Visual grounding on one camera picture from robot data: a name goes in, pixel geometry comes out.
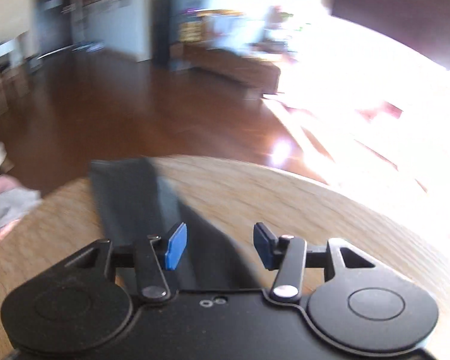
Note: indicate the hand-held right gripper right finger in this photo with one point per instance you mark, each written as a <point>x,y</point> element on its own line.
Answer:
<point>264,245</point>

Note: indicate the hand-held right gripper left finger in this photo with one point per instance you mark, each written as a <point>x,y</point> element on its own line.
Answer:
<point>176,245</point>

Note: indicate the dark grey thermal pants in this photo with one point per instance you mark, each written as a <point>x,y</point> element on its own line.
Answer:
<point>142,202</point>

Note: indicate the light grey cloth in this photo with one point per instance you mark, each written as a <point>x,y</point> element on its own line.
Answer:
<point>7,210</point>

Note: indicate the walnut sideboard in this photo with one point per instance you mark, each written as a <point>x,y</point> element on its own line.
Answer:
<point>232,65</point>

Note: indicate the pink cloth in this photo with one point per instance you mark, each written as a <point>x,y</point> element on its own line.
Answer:
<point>2,185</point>

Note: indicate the black refrigerator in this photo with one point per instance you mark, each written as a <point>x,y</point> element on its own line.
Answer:
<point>168,18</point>

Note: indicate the white wardrobe cabinets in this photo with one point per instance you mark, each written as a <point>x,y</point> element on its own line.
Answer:
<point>112,18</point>

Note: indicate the dark entrance door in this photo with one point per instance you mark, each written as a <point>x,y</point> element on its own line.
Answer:
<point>52,11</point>

